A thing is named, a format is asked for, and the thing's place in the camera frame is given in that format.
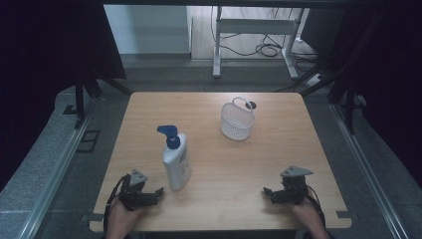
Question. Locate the dark curtain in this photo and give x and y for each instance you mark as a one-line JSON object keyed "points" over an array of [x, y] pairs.
{"points": [[49, 66], [388, 83]]}

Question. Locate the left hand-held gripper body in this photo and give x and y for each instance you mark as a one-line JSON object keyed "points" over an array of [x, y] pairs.
{"points": [[132, 194]]}

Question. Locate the white power strip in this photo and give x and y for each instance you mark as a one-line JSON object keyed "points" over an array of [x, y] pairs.
{"points": [[314, 79]]}

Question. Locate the black floor plate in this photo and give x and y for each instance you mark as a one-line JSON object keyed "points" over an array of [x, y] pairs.
{"points": [[88, 141]]}

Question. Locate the aluminium rail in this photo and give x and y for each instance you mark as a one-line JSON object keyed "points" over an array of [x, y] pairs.
{"points": [[54, 172], [365, 172]]}

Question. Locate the white pump bottle blue cap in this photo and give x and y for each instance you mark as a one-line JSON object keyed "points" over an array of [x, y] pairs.
{"points": [[176, 162]]}

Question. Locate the black metal stand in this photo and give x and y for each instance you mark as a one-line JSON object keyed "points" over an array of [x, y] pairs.
{"points": [[81, 99], [348, 106]]}

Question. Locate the person's right hand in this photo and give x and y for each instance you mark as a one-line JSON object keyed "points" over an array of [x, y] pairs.
{"points": [[307, 215]]}

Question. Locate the white metal desk frame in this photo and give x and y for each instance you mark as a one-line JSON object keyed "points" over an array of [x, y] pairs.
{"points": [[255, 26]]}

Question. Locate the white mesh basket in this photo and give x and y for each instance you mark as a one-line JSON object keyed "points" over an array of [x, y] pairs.
{"points": [[237, 122]]}

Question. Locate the person's left hand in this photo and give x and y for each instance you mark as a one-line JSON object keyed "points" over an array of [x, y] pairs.
{"points": [[121, 220]]}

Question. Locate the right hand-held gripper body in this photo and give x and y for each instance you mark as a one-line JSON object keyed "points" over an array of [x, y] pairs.
{"points": [[294, 187]]}

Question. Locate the small black round disc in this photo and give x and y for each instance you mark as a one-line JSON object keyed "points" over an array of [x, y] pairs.
{"points": [[251, 105]]}

